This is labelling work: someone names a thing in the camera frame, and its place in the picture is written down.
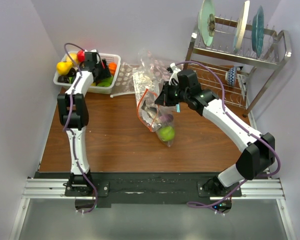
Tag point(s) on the blue zigzag bowl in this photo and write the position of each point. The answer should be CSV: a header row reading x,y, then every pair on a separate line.
x,y
231,76

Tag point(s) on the green toy pepper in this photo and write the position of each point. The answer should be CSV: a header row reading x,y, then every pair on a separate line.
x,y
106,82

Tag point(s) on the cream blue rimmed plate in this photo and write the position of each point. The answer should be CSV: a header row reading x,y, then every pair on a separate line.
x,y
241,27

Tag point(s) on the green apple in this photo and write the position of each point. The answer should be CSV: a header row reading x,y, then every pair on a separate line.
x,y
166,133

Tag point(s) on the grey toy fish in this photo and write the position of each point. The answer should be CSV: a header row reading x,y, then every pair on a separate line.
x,y
150,114

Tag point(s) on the clear bag white dots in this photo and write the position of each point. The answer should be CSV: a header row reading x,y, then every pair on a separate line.
x,y
124,84

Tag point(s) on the red apple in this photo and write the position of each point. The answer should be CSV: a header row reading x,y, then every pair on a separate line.
x,y
80,56

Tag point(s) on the pale yellow apple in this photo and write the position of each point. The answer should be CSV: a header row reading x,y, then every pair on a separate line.
x,y
72,57

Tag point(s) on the steel dish rack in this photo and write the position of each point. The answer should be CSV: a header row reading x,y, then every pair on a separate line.
x,y
221,56

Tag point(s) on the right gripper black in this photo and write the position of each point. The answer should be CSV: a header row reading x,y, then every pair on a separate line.
x,y
164,98

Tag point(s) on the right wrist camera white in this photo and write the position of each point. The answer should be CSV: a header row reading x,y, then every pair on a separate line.
x,y
174,70

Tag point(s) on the clear bag blue zipper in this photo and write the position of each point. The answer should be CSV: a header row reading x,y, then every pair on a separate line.
x,y
178,110

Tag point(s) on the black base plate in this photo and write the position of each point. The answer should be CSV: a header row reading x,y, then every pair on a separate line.
x,y
170,188

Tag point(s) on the aluminium rail frame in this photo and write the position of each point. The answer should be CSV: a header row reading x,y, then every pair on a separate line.
x,y
257,189

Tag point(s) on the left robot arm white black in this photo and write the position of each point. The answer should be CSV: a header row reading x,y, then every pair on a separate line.
x,y
74,115

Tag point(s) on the orange toy pumpkin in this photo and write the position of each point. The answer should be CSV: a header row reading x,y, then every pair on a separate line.
x,y
112,68

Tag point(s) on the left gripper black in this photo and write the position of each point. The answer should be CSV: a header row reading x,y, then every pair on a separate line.
x,y
105,73

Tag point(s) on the yellow pear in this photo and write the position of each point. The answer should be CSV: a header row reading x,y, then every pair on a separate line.
x,y
63,67

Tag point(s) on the dark purple fruit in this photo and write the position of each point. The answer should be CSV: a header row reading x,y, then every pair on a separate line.
x,y
63,79

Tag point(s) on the clear bag pink dots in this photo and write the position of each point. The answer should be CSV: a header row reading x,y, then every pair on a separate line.
x,y
150,74

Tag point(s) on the clear bag orange zipper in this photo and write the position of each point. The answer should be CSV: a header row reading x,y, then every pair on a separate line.
x,y
150,97

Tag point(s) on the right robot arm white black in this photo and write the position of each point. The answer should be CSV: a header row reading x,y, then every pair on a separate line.
x,y
256,148

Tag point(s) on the light green floral plate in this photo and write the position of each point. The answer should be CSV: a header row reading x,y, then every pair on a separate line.
x,y
206,22

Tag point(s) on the teal plate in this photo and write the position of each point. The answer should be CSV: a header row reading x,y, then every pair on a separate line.
x,y
257,33

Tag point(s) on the white plastic fruit basket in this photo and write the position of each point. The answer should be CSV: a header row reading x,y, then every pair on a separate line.
x,y
93,88

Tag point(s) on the purple eggplant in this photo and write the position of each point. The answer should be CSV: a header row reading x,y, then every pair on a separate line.
x,y
166,118

